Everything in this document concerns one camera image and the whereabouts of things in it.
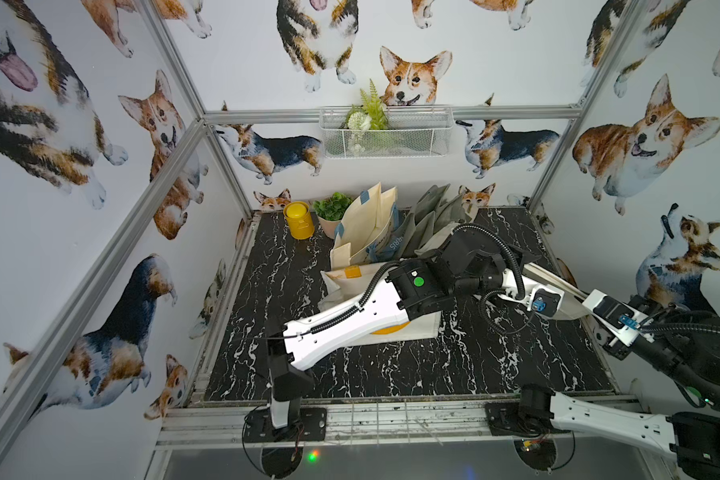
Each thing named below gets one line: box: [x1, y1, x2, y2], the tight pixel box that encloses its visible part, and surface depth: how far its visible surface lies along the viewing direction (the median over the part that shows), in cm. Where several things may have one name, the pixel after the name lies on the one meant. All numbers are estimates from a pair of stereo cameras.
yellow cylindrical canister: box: [283, 201, 314, 241], surface depth 109 cm
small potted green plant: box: [312, 192, 353, 240], surface depth 106 cm
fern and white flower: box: [346, 79, 388, 155], surface depth 85 cm
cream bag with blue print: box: [330, 182, 398, 270], surface depth 97 cm
